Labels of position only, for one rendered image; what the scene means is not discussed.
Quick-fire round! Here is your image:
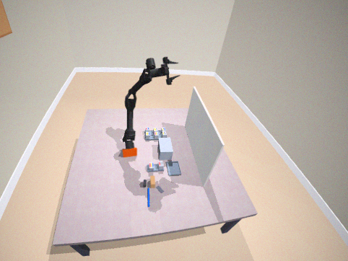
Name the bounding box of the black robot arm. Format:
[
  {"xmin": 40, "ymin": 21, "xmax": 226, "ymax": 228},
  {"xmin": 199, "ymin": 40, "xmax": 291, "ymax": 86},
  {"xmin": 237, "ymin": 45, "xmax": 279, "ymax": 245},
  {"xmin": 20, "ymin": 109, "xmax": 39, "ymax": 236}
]
[{"xmin": 122, "ymin": 58, "xmax": 169, "ymax": 150}]

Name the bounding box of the grey flat panel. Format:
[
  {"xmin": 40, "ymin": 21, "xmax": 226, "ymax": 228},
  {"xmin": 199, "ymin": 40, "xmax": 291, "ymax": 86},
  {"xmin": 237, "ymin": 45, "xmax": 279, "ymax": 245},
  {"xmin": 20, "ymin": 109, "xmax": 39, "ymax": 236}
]
[{"xmin": 185, "ymin": 87, "xmax": 225, "ymax": 187}]

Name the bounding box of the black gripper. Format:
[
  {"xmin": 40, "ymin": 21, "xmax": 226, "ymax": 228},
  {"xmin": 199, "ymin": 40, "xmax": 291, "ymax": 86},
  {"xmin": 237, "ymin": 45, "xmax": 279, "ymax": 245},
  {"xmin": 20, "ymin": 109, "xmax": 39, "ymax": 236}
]
[{"xmin": 157, "ymin": 56, "xmax": 180, "ymax": 85}]

